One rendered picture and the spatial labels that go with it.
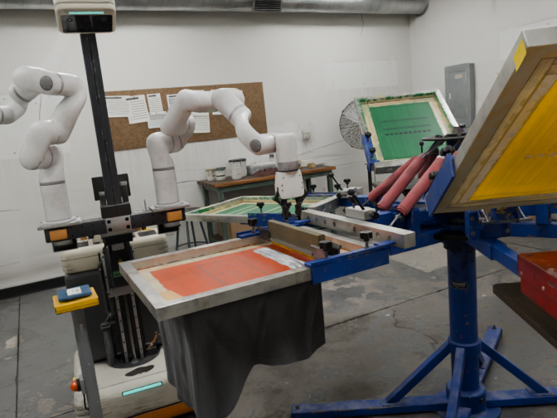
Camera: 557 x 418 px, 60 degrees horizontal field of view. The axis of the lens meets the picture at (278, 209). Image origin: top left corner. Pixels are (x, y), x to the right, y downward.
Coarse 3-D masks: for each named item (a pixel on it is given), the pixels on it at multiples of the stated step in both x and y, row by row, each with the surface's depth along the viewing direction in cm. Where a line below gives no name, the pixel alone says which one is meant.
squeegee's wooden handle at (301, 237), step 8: (272, 224) 192; (280, 224) 186; (288, 224) 184; (272, 232) 194; (280, 232) 187; (288, 232) 181; (296, 232) 175; (304, 232) 170; (312, 232) 167; (280, 240) 188; (288, 240) 182; (296, 240) 176; (304, 240) 171; (312, 240) 166; (320, 240) 163; (304, 248) 172
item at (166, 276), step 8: (256, 248) 195; (272, 248) 193; (280, 248) 192; (216, 256) 189; (224, 256) 188; (232, 256) 186; (256, 256) 183; (184, 264) 183; (192, 264) 182; (200, 264) 181; (152, 272) 176; (160, 272) 175; (168, 272) 174; (176, 272) 173; (184, 272) 172; (160, 280) 165; (168, 280) 164; (176, 280) 163
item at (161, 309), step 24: (240, 240) 198; (264, 240) 203; (336, 240) 184; (120, 264) 178; (144, 264) 181; (144, 288) 147; (240, 288) 140; (264, 288) 144; (168, 312) 131; (192, 312) 134
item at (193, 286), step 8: (296, 256) 178; (304, 256) 177; (272, 264) 171; (280, 264) 170; (184, 280) 162; (192, 280) 162; (200, 280) 161; (168, 288) 156; (176, 288) 156; (184, 288) 155; (192, 288) 154; (200, 288) 153; (208, 288) 152; (216, 288) 152; (184, 296) 147
